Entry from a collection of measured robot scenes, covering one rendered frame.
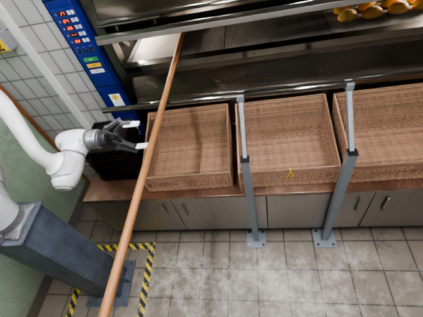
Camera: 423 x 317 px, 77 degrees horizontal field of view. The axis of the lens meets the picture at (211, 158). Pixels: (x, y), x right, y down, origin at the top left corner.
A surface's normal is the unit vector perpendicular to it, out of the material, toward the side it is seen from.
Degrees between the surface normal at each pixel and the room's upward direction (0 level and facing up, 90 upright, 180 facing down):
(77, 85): 90
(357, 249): 0
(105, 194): 0
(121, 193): 0
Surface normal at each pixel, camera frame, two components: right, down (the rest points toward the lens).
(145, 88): -0.13, 0.51
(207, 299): -0.18, -0.63
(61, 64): -0.07, 0.77
